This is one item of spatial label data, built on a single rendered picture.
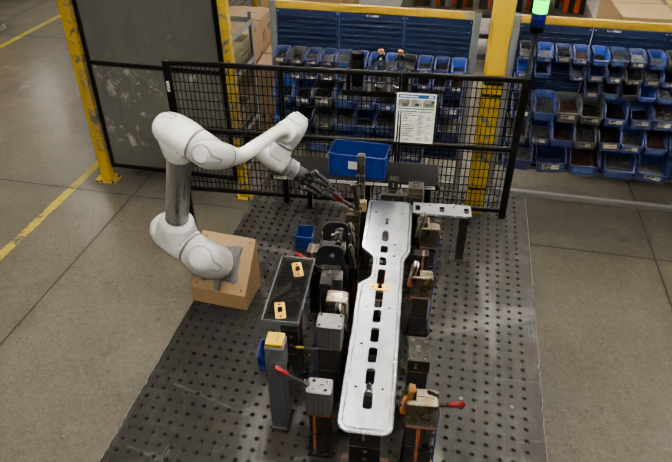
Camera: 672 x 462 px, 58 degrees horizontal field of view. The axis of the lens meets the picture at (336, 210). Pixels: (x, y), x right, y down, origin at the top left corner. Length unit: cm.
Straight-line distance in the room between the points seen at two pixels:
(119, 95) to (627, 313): 391
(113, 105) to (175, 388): 292
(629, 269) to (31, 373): 386
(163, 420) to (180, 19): 284
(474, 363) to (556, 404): 96
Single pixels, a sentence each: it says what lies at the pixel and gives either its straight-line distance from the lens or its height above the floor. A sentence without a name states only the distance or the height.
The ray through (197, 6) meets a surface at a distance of 444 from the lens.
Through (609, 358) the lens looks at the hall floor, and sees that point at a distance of 398.
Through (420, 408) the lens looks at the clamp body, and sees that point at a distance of 213.
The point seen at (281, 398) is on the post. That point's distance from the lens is 236.
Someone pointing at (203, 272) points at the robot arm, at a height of 101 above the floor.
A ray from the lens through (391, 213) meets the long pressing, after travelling 302.
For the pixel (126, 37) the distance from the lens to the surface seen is 479.
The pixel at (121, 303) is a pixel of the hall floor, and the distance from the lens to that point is 420.
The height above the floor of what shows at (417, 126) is 125.
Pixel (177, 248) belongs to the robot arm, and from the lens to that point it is 278.
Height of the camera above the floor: 272
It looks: 35 degrees down
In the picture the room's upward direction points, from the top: straight up
